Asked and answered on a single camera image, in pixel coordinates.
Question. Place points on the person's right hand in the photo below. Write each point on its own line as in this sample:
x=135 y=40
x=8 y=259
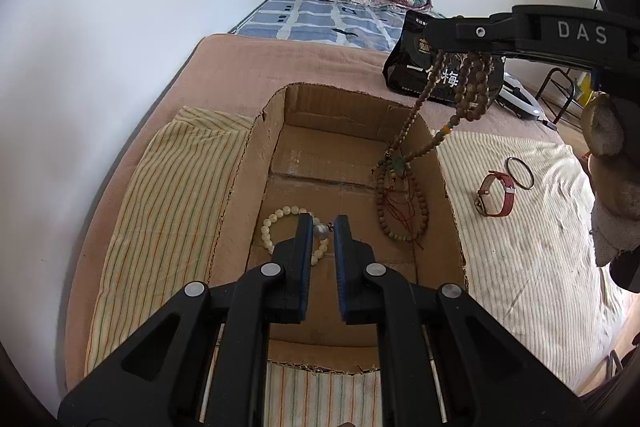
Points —
x=612 y=167

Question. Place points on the blue checked bedsheet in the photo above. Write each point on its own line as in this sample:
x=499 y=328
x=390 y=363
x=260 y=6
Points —
x=310 y=17

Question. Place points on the black snack bag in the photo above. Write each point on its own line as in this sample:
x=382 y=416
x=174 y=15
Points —
x=400 y=67

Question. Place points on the cardboard box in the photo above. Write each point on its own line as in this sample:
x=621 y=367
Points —
x=320 y=157

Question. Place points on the yellow striped cloth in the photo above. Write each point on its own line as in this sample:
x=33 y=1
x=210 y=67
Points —
x=165 y=207

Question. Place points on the dark metal bangle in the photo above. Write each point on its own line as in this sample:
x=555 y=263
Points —
x=531 y=179

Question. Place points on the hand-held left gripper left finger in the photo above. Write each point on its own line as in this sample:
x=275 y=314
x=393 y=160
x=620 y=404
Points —
x=303 y=267

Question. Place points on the yellow crate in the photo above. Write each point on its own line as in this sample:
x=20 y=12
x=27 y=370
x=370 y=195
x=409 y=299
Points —
x=585 y=89

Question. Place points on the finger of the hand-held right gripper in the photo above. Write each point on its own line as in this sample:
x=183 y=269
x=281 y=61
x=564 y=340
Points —
x=500 y=34

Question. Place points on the pearl earring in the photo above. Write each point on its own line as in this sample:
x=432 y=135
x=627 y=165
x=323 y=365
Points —
x=320 y=232

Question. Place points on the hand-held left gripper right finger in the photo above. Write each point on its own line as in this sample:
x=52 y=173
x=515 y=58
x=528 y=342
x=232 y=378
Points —
x=341 y=267

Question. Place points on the black clothes rack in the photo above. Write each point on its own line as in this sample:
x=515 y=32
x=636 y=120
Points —
x=549 y=82

